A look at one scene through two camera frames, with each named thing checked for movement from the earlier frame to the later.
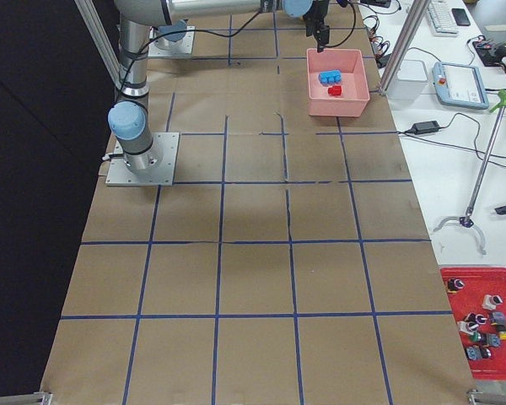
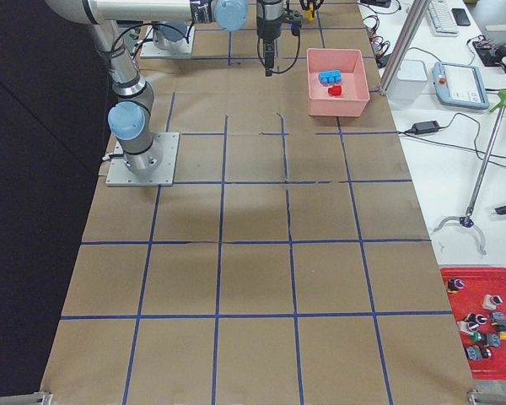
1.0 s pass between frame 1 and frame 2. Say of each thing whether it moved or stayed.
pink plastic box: stayed
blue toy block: stayed
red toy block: stayed
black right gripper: moved
